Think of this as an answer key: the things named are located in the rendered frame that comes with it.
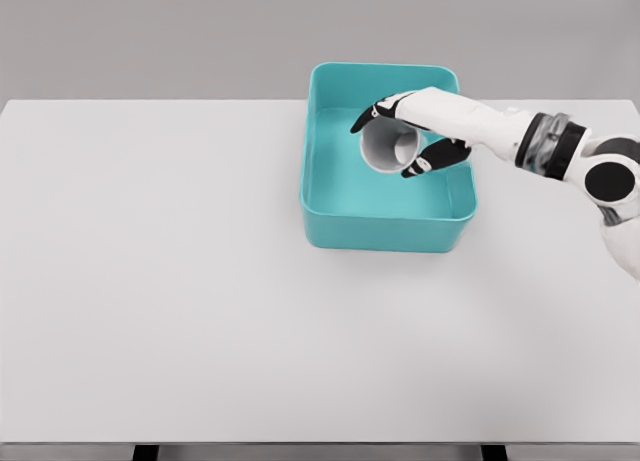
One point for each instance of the teal plastic basket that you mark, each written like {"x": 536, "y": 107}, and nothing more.
{"x": 350, "y": 216}

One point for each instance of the white paper cup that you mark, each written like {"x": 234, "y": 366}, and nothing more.
{"x": 385, "y": 151}

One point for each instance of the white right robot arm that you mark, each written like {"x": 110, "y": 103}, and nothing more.
{"x": 560, "y": 141}

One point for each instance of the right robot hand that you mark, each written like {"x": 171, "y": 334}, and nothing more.
{"x": 431, "y": 112}

